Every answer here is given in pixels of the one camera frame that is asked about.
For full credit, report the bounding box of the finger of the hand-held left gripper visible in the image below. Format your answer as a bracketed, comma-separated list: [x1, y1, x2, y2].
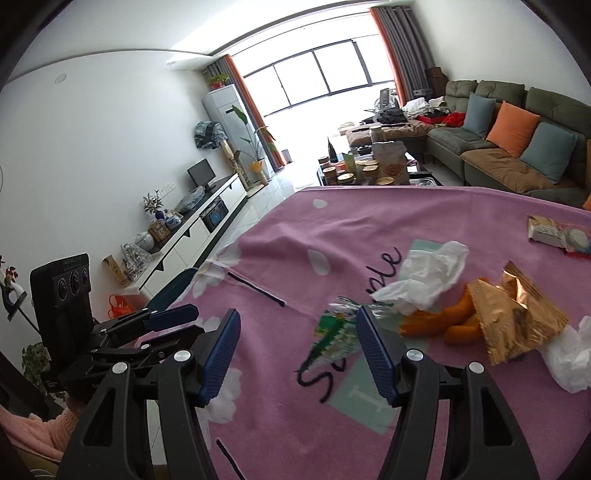
[93, 306, 207, 364]
[147, 268, 200, 313]

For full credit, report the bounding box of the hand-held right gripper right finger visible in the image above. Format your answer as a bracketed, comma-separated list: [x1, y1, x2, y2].
[355, 305, 541, 480]

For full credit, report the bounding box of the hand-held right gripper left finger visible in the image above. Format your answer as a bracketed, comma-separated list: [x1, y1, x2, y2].
[58, 308, 242, 480]

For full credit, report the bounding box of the green snack packet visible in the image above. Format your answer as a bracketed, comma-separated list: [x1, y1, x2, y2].
[298, 295, 370, 374]

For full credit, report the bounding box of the orange peel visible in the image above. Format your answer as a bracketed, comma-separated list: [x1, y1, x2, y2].
[399, 277, 478, 337]
[443, 323, 483, 347]

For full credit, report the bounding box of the white tissue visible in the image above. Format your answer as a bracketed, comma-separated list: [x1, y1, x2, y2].
[372, 240, 469, 315]
[540, 316, 591, 394]

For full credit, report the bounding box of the person's left forearm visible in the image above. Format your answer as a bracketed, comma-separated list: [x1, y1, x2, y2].
[0, 396, 80, 463]

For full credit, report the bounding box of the black plant stand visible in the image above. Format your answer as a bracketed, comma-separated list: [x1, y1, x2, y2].
[7, 295, 42, 335]

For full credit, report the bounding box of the clear glass ornament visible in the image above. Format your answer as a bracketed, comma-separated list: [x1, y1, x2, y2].
[121, 242, 153, 282]

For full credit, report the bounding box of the white vase with flowers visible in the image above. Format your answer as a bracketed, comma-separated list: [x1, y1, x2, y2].
[0, 254, 27, 305]

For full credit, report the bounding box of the white black TV cabinet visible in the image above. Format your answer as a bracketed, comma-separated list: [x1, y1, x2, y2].
[122, 173, 247, 296]

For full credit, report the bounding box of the orange plastic bag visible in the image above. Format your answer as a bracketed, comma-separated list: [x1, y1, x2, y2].
[108, 294, 135, 319]

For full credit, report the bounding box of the tan printed box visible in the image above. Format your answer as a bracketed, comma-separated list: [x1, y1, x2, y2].
[102, 255, 131, 287]

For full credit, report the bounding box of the green leafy plant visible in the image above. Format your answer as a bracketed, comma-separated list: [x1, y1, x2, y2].
[22, 342, 52, 400]

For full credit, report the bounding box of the dark vase with branches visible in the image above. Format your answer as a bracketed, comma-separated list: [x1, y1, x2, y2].
[142, 191, 166, 223]

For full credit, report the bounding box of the grey plastic bag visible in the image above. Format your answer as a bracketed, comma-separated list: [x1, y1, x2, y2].
[178, 187, 206, 213]

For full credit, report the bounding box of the black monitor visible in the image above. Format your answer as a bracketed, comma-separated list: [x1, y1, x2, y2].
[187, 158, 217, 193]

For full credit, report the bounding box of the crumpled gold foil wrapper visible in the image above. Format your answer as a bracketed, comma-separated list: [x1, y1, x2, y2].
[501, 261, 571, 344]
[467, 281, 532, 365]

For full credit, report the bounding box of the pink printed blanket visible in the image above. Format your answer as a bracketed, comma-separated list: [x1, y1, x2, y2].
[194, 185, 591, 480]

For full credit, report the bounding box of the wooden floor stand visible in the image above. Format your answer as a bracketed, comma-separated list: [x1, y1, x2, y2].
[222, 141, 247, 190]

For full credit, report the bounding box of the tall plant yellow pot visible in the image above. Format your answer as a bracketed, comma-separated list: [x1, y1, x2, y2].
[231, 105, 278, 184]

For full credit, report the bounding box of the covered standing fan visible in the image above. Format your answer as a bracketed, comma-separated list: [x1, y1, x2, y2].
[194, 120, 227, 151]

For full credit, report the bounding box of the white standing air conditioner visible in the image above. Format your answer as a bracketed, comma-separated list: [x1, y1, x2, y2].
[202, 84, 259, 185]

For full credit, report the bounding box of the dark glass coffee table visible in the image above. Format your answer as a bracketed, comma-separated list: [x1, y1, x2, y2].
[316, 159, 437, 188]

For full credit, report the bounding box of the brown paper bag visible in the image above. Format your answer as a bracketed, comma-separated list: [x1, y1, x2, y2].
[372, 141, 409, 183]

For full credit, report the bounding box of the orange grey curtain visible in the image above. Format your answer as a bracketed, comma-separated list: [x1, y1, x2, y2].
[370, 4, 437, 107]
[206, 54, 287, 172]

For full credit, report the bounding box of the white brown snack wrapper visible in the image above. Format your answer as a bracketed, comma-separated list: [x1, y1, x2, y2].
[527, 215, 591, 254]

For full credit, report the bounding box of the brown ottoman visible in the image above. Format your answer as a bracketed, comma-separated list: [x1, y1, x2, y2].
[346, 122, 430, 153]

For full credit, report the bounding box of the brown seat blanket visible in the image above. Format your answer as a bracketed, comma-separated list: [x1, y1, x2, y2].
[462, 148, 578, 195]

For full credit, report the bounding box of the pile of light clothes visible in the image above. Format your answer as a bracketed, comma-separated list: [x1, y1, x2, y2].
[402, 95, 444, 116]

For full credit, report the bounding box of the office chair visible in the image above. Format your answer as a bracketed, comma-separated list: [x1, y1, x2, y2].
[365, 88, 398, 112]

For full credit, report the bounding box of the blue pillow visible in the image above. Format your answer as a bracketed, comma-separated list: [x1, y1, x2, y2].
[520, 121, 578, 184]
[463, 92, 497, 138]

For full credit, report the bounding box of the large window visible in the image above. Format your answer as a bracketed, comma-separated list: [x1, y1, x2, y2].
[240, 39, 402, 116]

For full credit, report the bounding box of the brown cabinet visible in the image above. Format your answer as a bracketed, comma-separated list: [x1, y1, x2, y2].
[426, 67, 449, 96]

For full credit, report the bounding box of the green sofa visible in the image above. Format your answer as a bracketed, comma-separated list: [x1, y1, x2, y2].
[425, 79, 591, 208]

